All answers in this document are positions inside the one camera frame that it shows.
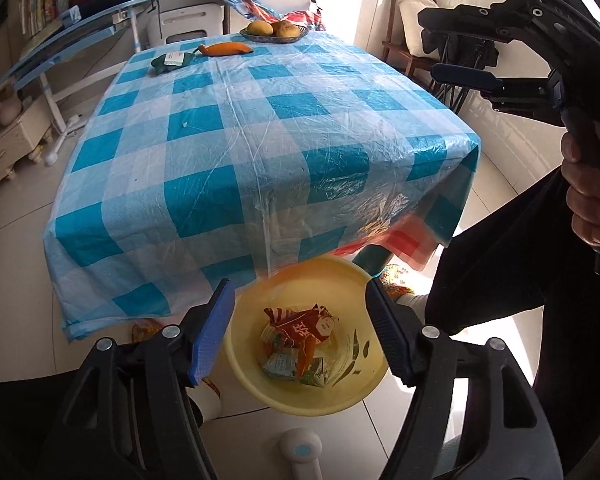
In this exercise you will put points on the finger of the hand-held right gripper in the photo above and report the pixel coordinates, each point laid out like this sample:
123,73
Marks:
460,20
460,74

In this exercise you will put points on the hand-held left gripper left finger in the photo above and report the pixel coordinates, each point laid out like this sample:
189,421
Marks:
212,332

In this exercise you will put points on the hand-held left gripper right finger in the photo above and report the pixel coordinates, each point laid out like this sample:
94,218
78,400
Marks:
385,330

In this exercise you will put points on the yellow plastic basin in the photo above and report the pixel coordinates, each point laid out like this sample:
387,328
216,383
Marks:
260,310

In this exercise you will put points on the light blue milk carton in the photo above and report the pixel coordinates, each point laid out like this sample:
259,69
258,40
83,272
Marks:
280,365

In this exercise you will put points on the red snack packet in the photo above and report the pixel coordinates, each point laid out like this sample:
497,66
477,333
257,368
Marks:
300,329

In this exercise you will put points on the person's right hand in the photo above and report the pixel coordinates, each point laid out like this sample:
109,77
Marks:
587,190

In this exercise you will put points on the black garment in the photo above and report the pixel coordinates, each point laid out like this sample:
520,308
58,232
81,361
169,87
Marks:
467,50

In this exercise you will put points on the white pillow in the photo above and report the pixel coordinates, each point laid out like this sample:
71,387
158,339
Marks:
415,15

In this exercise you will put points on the colourful slipper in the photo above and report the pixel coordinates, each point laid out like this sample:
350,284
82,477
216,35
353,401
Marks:
397,280

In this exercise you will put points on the wooden chair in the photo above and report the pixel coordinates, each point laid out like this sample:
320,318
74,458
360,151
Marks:
400,50

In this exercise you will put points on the white round container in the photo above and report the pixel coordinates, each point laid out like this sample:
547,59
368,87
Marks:
210,402

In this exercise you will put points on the green table leg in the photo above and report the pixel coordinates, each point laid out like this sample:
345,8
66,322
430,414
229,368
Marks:
372,260

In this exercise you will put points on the red checked cloth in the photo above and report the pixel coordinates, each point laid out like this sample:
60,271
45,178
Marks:
405,240

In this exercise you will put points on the person's leg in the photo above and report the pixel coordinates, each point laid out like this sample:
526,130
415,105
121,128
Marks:
505,270

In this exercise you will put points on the white plastic device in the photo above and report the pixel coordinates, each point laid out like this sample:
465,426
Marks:
300,450

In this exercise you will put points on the brown round fruit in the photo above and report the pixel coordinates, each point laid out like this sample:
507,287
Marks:
281,23
289,32

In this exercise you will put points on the blue checked tablecloth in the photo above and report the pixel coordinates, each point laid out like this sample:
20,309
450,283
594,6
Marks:
230,160

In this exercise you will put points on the fruit plate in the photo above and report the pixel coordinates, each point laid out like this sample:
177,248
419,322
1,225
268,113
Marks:
275,39

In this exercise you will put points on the yellow mango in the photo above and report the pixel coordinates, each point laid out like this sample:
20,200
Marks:
260,28

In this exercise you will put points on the cream drawer cabinet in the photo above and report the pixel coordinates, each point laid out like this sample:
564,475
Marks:
5,152

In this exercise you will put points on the pink kettlebell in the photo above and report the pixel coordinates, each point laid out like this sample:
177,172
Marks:
5,106

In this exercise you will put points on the blue study desk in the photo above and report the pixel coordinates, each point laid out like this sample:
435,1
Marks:
80,25

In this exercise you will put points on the row of books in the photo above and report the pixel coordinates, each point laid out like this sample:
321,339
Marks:
40,7

